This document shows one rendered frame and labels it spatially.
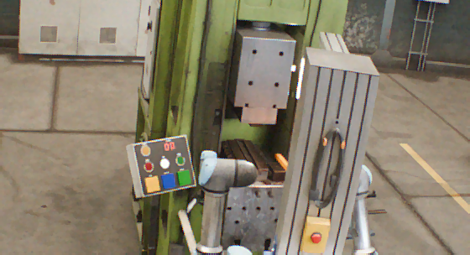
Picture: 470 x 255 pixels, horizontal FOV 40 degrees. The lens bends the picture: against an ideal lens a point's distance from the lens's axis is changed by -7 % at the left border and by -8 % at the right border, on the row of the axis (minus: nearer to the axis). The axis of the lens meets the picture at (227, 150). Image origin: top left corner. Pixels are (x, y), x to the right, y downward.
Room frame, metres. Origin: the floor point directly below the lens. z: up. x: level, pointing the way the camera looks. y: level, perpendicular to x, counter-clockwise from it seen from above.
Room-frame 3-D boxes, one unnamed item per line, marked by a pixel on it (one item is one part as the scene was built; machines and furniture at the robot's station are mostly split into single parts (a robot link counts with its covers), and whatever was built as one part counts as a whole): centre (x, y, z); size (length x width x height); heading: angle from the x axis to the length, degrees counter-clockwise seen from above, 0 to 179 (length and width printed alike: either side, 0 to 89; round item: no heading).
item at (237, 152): (3.80, -0.09, 0.96); 0.42 x 0.20 x 0.09; 15
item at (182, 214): (3.42, 0.16, 0.62); 0.44 x 0.05 x 0.05; 15
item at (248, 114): (3.80, -0.09, 1.32); 0.42 x 0.20 x 0.10; 15
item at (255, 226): (3.82, -0.14, 0.69); 0.56 x 0.38 x 0.45; 15
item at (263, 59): (3.81, -0.13, 1.56); 0.42 x 0.39 x 0.40; 15
